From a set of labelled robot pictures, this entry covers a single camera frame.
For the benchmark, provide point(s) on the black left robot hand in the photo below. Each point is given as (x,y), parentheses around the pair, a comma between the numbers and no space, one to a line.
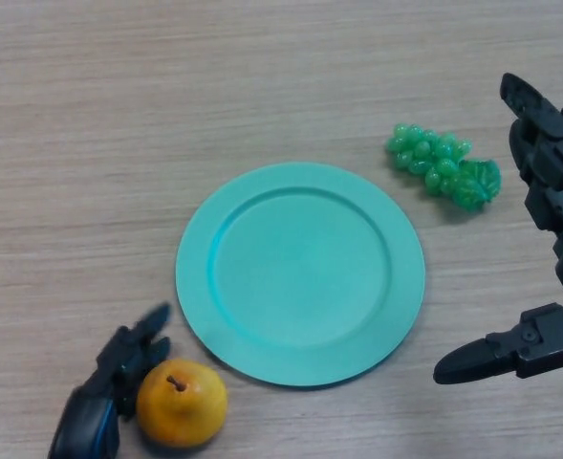
(90,421)

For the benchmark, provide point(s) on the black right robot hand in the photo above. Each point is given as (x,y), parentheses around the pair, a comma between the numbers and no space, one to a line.
(556,167)

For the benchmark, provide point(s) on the yellow pear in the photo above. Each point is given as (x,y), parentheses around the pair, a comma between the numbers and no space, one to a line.
(183,411)

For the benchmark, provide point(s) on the teal green round plate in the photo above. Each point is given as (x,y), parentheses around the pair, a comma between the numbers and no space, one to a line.
(302,277)

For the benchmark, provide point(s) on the green grape bunch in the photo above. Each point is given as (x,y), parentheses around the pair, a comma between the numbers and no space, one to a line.
(439,162)

